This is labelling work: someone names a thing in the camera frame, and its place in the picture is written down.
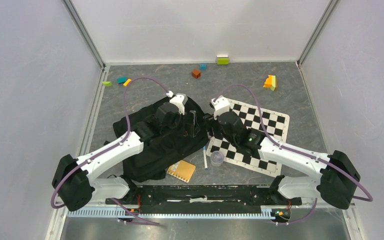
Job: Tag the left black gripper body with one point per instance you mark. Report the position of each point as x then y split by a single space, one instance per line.
178 122

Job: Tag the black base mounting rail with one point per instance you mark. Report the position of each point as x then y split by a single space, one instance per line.
205 199

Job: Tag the brown cube block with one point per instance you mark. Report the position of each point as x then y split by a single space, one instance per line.
196 73

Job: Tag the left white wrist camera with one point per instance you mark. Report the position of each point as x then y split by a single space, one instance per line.
179 100

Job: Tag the orange stepped block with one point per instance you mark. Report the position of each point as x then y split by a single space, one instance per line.
269 81

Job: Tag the black student backpack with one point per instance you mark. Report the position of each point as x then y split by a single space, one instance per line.
158 156

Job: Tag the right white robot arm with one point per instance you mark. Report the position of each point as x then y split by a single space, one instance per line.
331 177

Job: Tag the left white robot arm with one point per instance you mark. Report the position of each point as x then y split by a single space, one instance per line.
97 175

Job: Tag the clear paperclip jar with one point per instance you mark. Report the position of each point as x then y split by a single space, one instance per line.
216 158

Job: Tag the black white chessboard mat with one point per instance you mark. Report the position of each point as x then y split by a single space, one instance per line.
276 125

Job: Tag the green half-round block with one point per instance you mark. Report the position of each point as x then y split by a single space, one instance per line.
107 83

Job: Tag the white blue marker pen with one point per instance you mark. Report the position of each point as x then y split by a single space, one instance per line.
204 149

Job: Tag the yellow small block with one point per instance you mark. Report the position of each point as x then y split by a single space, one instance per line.
126 83

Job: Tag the yellow-green block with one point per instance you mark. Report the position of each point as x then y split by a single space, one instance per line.
274 83

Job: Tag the green white block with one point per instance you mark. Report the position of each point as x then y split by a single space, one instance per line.
222 59

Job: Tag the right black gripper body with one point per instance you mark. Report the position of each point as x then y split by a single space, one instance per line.
217 128

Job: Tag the teal block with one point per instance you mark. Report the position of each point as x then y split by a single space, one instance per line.
122 79

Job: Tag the small blue cube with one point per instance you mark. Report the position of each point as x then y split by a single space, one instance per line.
203 66

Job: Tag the brown spiral notebook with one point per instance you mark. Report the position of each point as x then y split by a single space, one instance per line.
182 170

